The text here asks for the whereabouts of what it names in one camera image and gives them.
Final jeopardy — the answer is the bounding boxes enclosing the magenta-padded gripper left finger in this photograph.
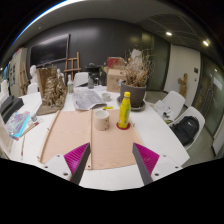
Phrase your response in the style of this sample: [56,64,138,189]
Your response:
[42,142,92,186]

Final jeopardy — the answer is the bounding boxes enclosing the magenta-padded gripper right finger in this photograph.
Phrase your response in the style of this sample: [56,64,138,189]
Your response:
[131,142,184,186]

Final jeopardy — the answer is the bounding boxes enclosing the yellow drink bottle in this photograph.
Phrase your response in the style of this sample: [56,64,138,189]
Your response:
[117,91,132,130]

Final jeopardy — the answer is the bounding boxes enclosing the beige dotted paper cup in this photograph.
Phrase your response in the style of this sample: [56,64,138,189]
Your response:
[93,109,111,132]

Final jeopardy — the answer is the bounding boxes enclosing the black backpack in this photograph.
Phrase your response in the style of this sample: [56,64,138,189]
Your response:
[170,115,200,147]

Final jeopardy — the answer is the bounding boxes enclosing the grey plant saucer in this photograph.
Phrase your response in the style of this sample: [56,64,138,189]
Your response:
[116,95,147,112]

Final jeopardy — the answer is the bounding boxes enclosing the papers on chair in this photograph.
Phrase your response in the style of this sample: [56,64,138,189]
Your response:
[153,99,173,119]

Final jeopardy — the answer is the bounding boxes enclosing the paint brush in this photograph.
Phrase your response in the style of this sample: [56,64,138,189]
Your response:
[18,119,44,136]

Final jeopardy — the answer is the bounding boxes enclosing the printed newspaper sheet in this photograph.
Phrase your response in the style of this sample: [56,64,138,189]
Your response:
[71,87,108,112]

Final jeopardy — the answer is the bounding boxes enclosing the white chair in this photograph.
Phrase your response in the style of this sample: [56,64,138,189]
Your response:
[73,71,90,88]
[162,90,186,121]
[171,105,206,151]

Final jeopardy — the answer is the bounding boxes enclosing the dry plant in grey pot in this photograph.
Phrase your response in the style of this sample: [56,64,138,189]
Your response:
[119,48,154,109]

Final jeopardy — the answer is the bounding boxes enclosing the small white cup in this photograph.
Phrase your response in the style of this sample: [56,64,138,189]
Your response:
[101,92,112,103]

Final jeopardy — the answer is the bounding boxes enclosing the colourful book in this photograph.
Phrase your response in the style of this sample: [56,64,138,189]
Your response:
[4,110,32,141]

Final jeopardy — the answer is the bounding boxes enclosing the green and white spray bottle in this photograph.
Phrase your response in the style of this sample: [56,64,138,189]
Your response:
[66,74,75,94]

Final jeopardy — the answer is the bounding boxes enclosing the wooden figure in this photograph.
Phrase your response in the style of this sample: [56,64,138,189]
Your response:
[177,72,189,98]

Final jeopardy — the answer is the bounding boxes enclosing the black device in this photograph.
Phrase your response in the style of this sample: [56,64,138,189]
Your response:
[0,95,25,124]

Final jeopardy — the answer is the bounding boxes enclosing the cardboard box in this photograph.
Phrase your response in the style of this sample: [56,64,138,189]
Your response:
[101,66,127,93]

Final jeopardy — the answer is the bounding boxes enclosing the white plaster figure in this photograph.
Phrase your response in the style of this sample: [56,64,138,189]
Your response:
[56,68,65,83]

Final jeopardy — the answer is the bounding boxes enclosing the wooden easel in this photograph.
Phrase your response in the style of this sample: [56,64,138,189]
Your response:
[63,51,82,81]

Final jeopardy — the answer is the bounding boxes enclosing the white plaster bust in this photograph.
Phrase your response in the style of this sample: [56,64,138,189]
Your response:
[29,64,38,84]

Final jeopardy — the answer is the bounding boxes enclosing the red box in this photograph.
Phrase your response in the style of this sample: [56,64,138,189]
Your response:
[106,56,126,70]

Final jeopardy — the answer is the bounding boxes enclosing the white cabinet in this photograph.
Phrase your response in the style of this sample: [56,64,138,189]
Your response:
[8,47,29,98]

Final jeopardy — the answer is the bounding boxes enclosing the black wall screen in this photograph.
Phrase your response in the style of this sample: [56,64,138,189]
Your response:
[29,33,71,68]

